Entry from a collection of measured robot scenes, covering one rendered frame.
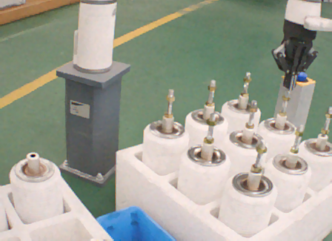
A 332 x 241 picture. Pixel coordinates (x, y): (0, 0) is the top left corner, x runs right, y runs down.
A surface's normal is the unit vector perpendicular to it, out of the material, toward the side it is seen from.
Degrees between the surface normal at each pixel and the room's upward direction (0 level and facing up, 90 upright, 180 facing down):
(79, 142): 90
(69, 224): 90
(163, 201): 90
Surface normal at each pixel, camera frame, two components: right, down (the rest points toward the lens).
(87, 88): -0.27, 0.42
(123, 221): 0.67, 0.34
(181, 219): -0.71, 0.18
